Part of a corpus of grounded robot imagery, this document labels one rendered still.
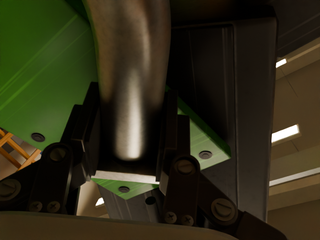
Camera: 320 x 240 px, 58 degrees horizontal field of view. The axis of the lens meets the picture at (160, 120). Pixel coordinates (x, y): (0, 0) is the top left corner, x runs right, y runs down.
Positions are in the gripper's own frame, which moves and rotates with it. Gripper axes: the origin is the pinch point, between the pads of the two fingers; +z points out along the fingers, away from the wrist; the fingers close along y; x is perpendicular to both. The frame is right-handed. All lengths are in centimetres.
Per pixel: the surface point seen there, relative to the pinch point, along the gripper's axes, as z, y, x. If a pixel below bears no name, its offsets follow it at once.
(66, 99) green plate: 3.9, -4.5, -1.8
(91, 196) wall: 325, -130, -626
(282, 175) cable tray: 156, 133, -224
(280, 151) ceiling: 324, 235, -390
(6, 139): 309, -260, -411
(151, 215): 2.0, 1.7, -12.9
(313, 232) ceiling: 154, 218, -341
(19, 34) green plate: 3.9, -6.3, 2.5
